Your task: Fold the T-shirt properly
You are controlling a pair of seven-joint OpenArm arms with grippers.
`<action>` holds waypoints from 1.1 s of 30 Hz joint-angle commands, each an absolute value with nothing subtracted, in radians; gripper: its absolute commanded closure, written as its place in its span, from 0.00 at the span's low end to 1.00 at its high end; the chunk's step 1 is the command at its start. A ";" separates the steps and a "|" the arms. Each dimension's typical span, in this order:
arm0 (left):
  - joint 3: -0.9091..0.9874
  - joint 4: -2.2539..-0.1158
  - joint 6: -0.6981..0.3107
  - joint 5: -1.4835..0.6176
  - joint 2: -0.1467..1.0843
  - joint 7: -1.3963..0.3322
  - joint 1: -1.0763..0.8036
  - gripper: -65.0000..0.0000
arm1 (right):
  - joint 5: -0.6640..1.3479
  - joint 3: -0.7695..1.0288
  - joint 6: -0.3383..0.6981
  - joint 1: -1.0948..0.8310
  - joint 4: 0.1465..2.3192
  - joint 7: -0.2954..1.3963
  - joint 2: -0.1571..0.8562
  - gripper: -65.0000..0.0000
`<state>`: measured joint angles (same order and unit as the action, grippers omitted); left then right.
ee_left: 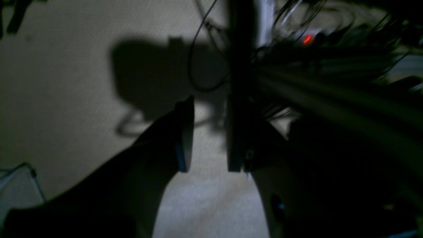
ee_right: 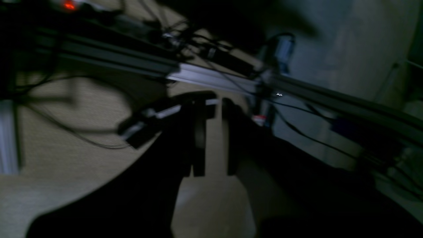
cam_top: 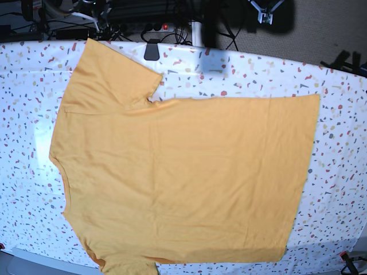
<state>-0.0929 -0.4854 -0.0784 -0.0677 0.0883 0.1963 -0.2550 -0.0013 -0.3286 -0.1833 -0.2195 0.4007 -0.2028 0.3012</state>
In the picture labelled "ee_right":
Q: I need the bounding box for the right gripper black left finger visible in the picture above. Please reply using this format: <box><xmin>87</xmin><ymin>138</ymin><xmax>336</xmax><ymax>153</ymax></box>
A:
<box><xmin>181</xmin><ymin>93</ymin><xmax>218</xmax><ymax>177</ymax></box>

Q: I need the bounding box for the aluminium frame rail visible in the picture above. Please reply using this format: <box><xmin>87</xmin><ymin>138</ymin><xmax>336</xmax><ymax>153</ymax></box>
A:
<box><xmin>35</xmin><ymin>27</ymin><xmax>422</xmax><ymax>147</ymax></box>

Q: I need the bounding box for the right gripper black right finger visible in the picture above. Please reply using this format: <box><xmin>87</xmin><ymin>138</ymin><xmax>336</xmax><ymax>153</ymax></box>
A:
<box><xmin>221</xmin><ymin>98</ymin><xmax>260</xmax><ymax>176</ymax></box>

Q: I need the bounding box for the black power strip red switch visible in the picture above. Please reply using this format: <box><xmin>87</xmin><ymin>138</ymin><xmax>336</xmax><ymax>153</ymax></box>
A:
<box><xmin>47</xmin><ymin>0</ymin><xmax>127</xmax><ymax>18</ymax></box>

